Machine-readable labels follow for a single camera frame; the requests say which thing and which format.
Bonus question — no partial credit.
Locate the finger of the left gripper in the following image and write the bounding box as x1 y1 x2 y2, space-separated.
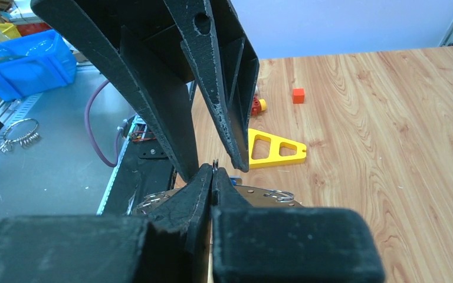
165 1 260 172
31 1 199 182

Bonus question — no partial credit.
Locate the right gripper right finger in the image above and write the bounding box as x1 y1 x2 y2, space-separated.
211 168 385 282

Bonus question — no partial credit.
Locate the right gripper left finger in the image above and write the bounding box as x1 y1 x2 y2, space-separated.
0 164 214 282

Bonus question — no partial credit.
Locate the grey metal keyring disc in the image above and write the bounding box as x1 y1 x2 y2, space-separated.
129 185 303 215

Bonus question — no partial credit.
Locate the spare metal keyring bunch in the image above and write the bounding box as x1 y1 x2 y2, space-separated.
0 118 41 153

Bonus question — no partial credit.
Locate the small red yellow toy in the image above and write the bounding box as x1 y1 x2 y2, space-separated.
251 96 267 116

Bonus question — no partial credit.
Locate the yellow triangular toy block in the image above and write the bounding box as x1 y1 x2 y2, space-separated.
248 128 307 169

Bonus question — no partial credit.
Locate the orange cube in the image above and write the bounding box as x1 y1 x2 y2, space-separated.
292 88 306 104

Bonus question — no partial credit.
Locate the blue plastic bin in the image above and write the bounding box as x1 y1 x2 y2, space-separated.
0 29 77 101

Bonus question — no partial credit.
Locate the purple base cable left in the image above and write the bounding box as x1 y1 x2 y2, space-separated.
84 79 127 169

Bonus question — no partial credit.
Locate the white slotted cable duct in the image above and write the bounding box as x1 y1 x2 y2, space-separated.
96 114 146 215

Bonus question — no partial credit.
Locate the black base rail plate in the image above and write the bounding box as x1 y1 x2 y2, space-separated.
103 118 176 215

